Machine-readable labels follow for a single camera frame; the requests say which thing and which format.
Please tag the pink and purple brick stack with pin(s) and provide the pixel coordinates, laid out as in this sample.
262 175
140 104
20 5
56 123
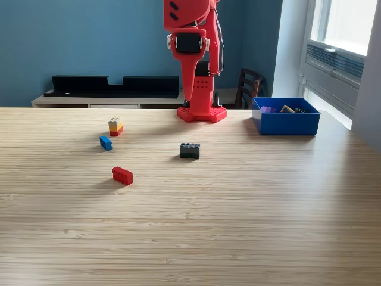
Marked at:
268 110

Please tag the beige yellow red brick stack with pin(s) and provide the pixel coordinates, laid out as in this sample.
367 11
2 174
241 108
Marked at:
115 126

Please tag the yellow toy digger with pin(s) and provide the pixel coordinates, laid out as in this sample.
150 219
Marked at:
287 109

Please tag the blue plastic bin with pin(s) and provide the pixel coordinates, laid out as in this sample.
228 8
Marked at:
288 123

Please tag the black table clamp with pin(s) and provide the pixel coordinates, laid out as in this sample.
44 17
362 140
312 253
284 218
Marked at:
185 103
217 99

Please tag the dark wooden chair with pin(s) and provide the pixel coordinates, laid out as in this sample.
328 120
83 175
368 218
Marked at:
247 86

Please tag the pale wooden sideboard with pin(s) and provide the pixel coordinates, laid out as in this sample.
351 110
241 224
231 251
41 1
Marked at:
104 102

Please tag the dark grey brick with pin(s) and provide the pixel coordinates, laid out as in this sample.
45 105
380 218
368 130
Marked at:
189 151

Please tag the small blue brick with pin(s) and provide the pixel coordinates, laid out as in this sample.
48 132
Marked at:
106 143

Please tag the grey window vent grille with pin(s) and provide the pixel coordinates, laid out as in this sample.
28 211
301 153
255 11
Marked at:
342 64

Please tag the white window frame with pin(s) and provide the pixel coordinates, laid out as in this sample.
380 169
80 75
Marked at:
342 24

